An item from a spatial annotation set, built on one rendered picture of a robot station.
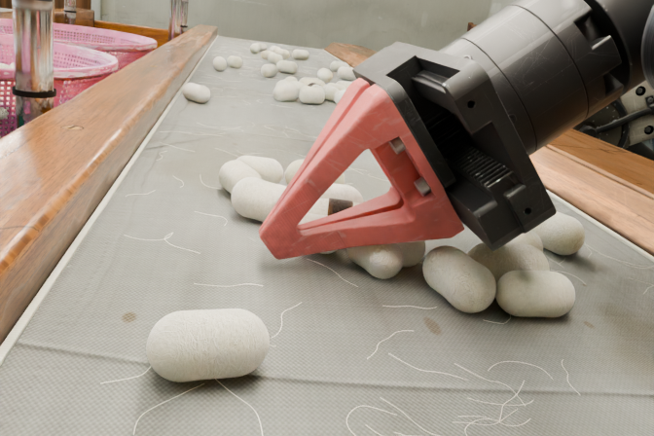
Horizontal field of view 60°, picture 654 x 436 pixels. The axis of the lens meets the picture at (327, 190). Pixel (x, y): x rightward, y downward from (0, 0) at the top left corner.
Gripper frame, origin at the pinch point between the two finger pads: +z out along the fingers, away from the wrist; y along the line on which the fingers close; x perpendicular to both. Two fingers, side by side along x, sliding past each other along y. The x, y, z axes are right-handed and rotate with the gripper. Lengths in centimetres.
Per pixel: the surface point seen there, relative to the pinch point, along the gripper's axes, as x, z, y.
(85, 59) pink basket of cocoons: -12, 14, -47
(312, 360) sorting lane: 1.5, 0.5, 6.8
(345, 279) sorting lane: 2.9, -1.1, 1.0
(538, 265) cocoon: 6.8, -8.4, 2.1
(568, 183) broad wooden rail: 14.9, -17.1, -14.4
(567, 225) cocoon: 9.4, -11.8, -2.7
